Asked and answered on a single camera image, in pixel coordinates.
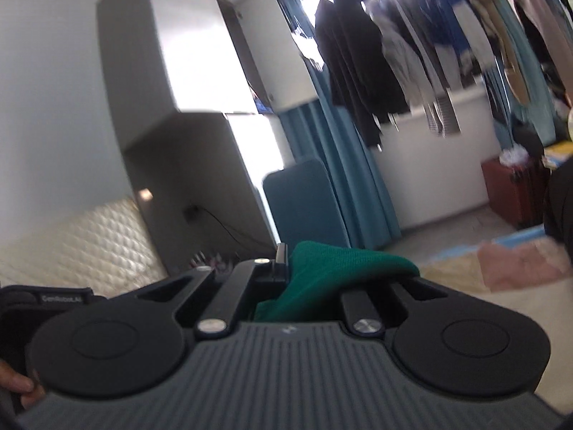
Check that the stack of books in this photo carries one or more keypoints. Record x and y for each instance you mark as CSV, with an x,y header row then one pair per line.
x,y
555,159

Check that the patchwork fleece blanket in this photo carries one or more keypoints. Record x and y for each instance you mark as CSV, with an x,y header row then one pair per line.
x,y
515,260

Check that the white crumpled cloth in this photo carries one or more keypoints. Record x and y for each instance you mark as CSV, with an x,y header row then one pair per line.
x,y
514,154

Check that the green hoodie with white print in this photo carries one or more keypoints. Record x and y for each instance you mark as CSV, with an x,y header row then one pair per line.
x,y
331,273

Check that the grey white wardrobe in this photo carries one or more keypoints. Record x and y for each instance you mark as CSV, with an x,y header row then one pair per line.
x,y
179,53

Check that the person's left hand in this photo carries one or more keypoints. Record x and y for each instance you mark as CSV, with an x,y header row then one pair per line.
x,y
18,383

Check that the row of hanging clothes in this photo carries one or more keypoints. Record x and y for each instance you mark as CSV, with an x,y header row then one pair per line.
x,y
353,53

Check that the cream quilted headboard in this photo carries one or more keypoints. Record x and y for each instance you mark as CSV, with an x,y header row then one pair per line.
x,y
80,246

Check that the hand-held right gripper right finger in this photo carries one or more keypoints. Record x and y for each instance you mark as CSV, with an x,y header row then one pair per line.
x,y
358,309

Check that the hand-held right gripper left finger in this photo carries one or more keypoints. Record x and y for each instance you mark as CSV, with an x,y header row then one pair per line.
x,y
241,286

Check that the blue padded panel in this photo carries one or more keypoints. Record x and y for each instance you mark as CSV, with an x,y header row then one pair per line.
x,y
300,201

